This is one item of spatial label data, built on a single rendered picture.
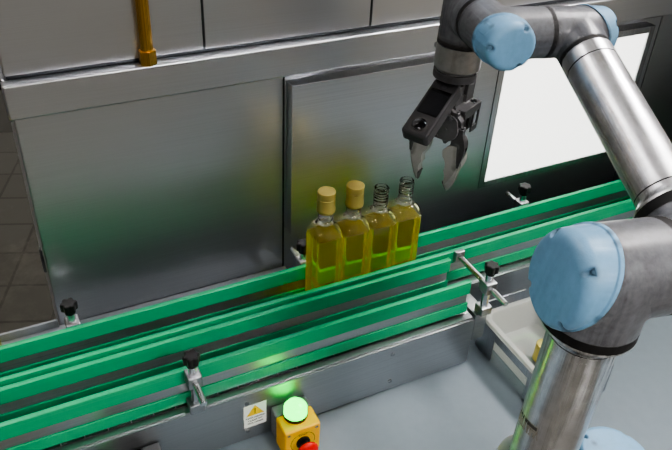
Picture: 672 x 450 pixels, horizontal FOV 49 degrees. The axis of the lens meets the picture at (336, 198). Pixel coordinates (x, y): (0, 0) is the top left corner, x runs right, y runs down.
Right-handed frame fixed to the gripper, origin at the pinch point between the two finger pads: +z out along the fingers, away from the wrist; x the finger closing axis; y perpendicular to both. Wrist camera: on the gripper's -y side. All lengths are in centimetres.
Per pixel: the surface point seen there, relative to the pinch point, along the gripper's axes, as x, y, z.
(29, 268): 173, 23, 125
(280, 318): 16.6, -19.1, 28.9
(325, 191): 17.0, -7.0, 6.6
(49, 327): 53, -43, 36
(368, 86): 21.0, 10.9, -7.1
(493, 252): -5.7, 26.6, 28.4
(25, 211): 207, 46, 125
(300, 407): 5.2, -26.9, 38.0
